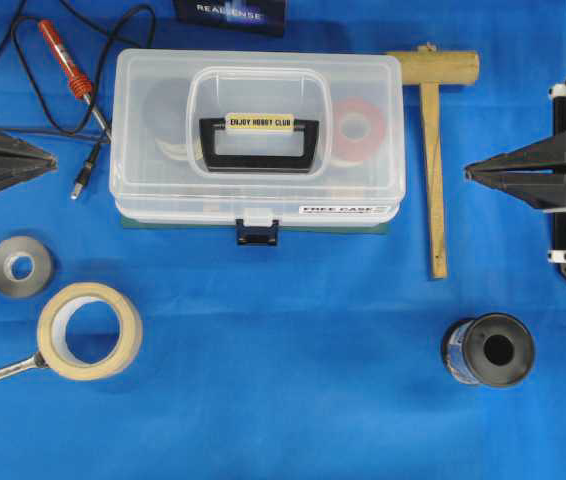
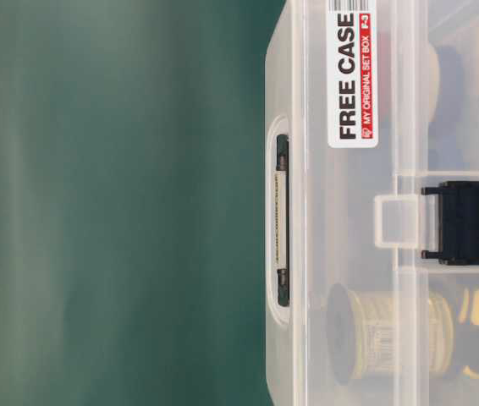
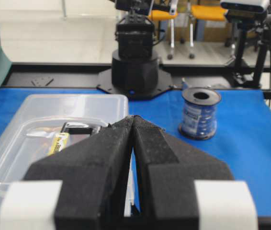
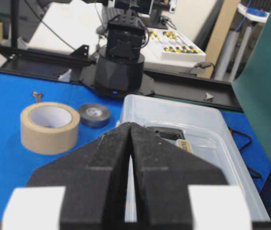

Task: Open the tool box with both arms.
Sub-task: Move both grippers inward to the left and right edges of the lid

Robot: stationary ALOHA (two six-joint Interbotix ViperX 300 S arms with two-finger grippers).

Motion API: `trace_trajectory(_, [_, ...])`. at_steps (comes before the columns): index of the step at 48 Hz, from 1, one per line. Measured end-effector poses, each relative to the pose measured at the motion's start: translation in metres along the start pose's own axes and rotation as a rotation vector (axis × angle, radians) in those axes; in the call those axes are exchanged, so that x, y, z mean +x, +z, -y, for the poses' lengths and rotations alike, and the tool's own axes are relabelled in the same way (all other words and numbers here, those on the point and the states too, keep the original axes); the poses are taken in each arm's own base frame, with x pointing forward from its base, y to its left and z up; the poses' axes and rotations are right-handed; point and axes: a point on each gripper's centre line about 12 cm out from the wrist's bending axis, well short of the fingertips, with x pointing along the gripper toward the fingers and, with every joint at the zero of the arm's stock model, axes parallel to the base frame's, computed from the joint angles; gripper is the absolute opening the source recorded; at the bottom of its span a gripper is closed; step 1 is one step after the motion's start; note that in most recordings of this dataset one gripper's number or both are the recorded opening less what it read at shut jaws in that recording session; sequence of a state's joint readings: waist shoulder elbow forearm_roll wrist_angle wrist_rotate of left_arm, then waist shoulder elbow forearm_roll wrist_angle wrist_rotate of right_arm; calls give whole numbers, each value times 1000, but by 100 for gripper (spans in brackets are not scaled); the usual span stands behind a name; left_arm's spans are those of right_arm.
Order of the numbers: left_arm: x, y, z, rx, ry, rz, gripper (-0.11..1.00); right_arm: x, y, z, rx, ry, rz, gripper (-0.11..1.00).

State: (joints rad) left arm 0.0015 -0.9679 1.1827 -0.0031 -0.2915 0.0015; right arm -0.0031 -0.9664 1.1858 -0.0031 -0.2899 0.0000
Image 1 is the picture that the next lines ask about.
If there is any clear plastic tool box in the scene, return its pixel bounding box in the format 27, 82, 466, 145
109, 49, 406, 229

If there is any black solder wire spool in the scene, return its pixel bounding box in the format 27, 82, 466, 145
441, 312, 536, 388

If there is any black RealSense box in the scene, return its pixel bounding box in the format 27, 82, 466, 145
173, 0, 287, 37

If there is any red handled soldering iron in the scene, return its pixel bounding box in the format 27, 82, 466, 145
37, 19, 113, 139

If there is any black box carry handle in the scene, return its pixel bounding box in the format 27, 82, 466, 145
199, 118, 320, 174

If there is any beige masking tape roll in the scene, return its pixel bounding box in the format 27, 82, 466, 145
37, 282, 143, 381

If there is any wooden mallet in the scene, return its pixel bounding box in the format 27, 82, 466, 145
388, 43, 480, 279

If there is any silver wrench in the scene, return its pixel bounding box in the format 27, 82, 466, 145
0, 352, 49, 380

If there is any grey tape roll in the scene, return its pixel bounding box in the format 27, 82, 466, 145
0, 236, 54, 298

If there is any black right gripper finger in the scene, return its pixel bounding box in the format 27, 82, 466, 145
465, 131, 566, 173
466, 172, 566, 212

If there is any black tape roll inside box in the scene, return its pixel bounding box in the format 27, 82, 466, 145
143, 78, 190, 144

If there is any red tape roll inside box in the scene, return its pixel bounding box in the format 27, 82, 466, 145
333, 98, 387, 166

